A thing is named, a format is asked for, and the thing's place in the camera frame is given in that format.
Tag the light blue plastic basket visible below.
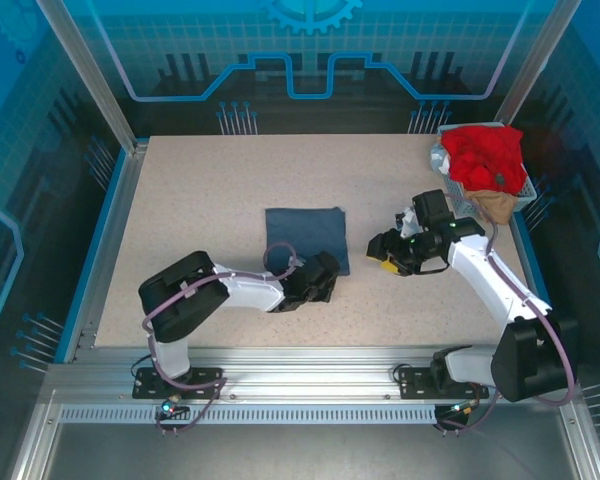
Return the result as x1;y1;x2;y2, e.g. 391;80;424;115
436;121;538;215

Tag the tan t-shirt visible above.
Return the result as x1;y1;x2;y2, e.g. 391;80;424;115
465;187;519;226

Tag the aluminium frame post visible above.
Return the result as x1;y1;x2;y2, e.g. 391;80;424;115
34;0;150;157
493;0;585;132

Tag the slotted grey cable duct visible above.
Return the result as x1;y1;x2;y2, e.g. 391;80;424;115
57;403;439;426

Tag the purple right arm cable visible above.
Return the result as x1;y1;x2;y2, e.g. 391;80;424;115
437;192;580;437

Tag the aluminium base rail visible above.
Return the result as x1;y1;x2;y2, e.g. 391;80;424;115
44;343;584;407

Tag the blue t-shirt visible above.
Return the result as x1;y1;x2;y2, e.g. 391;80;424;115
264;205;353;278

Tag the light grey t-shirt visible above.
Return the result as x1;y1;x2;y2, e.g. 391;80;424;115
428;143;454;177

